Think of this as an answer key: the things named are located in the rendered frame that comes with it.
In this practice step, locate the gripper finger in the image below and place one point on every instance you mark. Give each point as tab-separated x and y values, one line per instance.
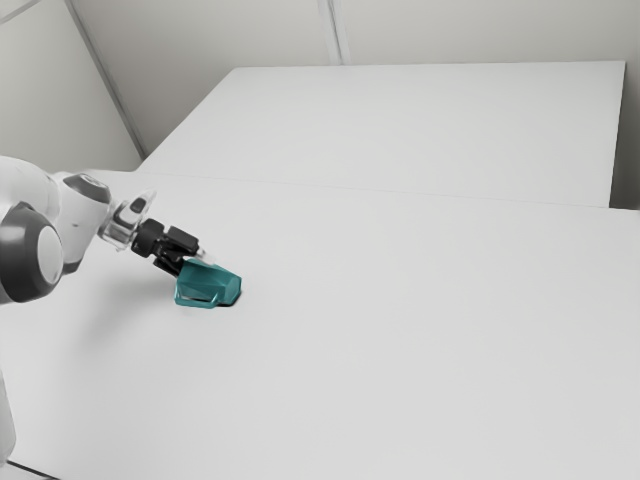
187	242
168	263

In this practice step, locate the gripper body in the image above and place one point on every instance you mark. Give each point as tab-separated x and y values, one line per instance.
148	237

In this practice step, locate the teal faceted mug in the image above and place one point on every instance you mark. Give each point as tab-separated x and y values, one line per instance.
210	287

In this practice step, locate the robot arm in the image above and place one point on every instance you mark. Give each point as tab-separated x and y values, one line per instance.
50	220

